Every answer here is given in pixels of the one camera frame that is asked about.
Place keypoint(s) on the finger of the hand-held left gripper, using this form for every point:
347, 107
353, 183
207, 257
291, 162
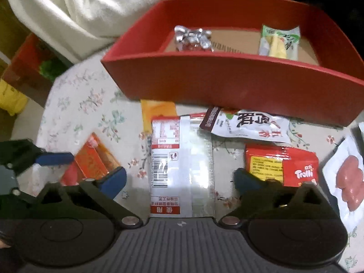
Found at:
54, 159
22, 197

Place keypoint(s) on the white cloth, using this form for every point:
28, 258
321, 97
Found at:
85, 11

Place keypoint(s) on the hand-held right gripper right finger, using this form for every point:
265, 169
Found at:
242, 179

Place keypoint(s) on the red cardboard box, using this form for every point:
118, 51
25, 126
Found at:
227, 85

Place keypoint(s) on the yellow bag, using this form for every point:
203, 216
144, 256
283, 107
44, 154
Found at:
10, 96

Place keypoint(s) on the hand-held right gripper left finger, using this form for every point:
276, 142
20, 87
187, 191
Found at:
113, 182

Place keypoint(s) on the green yellow snack packet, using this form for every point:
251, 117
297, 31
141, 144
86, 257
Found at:
280, 44

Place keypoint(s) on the red yellow gummy packet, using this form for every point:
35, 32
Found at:
273, 159

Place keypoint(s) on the orange snack packet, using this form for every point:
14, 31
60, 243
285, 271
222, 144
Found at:
91, 159

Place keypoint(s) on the clear packet white red label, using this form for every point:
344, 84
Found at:
182, 162

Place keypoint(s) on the clear sausage packet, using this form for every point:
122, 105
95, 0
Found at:
348, 182

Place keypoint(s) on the green leafy bundle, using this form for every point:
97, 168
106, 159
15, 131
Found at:
52, 69

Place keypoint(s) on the white brown snack packet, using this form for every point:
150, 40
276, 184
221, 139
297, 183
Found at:
250, 125

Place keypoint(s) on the red orange carton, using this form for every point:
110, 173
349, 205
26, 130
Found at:
25, 62

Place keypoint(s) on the silver foil snack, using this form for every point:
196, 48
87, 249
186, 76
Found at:
193, 38

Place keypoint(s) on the yellow orange flat packet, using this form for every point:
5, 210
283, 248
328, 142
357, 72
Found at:
157, 113

